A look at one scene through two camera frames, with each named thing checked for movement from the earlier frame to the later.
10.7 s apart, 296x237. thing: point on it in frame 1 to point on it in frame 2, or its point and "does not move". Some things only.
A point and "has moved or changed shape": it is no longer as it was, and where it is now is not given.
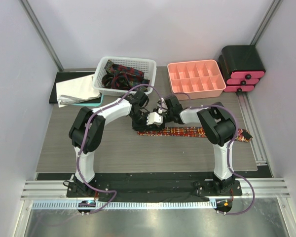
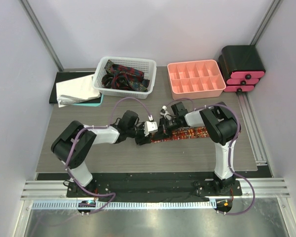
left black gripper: (142, 127) to (143, 139)
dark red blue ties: (123, 78) does not move
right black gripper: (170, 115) to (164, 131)
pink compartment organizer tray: (199, 79) does not move
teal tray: (94, 102) does not move
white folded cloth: (76, 90) does not move
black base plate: (153, 189) does not move
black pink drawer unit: (240, 67) does not move
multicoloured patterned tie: (192, 132) has moved or changed shape
